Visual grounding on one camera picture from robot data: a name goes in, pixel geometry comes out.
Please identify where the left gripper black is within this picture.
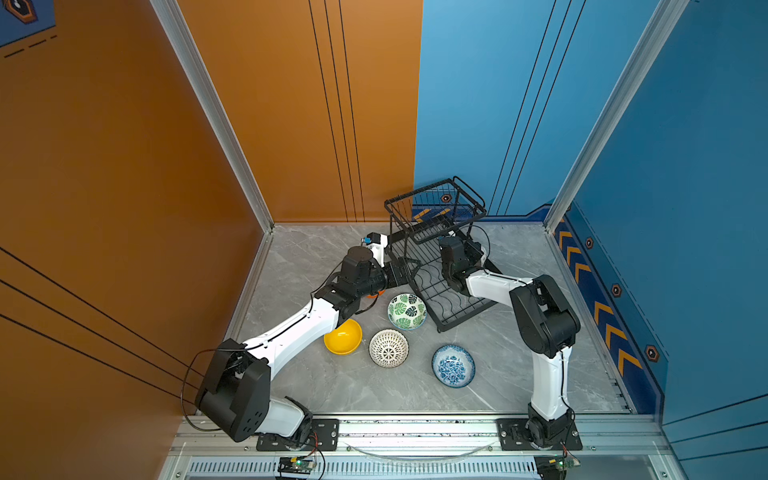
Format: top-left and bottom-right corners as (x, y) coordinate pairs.
(354, 256), (420, 301)

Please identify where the black wire dish rack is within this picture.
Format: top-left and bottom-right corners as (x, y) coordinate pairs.
(384, 176), (498, 333)

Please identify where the yellow bowl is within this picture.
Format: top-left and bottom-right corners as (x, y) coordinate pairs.
(323, 319), (363, 356)

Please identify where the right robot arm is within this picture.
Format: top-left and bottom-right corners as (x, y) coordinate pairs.
(438, 236), (581, 450)

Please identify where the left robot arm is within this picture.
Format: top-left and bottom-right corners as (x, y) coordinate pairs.
(195, 244), (408, 444)

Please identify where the green leaf pattern bowl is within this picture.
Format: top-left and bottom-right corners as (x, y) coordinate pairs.
(387, 293), (427, 331)

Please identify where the white lattice pattern bowl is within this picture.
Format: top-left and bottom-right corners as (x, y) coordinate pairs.
(369, 329), (409, 368)

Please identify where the blue floral pattern bowl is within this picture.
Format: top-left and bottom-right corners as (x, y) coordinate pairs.
(432, 344), (476, 389)

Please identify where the left green circuit board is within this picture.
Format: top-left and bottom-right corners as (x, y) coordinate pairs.
(276, 457), (317, 480)

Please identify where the green circuit board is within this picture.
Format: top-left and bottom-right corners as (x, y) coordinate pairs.
(276, 457), (317, 480)
(534, 456), (581, 480)

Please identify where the right green circuit board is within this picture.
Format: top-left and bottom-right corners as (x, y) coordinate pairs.
(534, 456), (581, 480)

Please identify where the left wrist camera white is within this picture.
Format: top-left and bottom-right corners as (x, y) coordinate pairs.
(361, 232), (388, 267)

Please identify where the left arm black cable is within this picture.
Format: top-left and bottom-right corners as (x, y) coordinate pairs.
(179, 263), (361, 433)

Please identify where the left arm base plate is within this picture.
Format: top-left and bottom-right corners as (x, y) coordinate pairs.
(256, 418), (339, 452)

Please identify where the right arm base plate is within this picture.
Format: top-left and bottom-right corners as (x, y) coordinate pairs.
(496, 418), (583, 452)

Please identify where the aluminium front rail frame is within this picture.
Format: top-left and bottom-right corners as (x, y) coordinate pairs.
(159, 413), (686, 479)

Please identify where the right aluminium corner post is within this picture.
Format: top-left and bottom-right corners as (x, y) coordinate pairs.
(543, 0), (689, 234)

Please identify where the aluminium corner post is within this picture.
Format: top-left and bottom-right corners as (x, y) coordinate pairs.
(543, 0), (689, 234)
(150, 0), (274, 233)

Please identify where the left aluminium corner post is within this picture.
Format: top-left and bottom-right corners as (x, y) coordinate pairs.
(150, 0), (274, 233)

